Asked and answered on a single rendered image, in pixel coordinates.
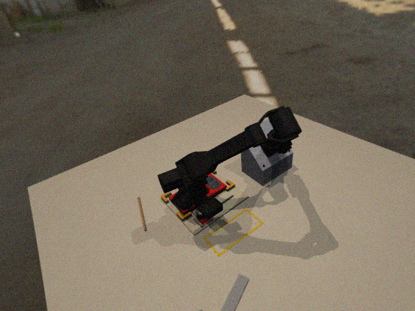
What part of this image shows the black tyre with grey wheel rim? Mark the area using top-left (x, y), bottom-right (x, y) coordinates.
top-left (196, 209), bottom-right (205, 219)

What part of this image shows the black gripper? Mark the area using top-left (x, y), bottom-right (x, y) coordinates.
top-left (187, 180), bottom-right (223, 219)

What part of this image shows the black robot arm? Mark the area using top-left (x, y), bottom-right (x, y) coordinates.
top-left (158, 106), bottom-right (302, 211)

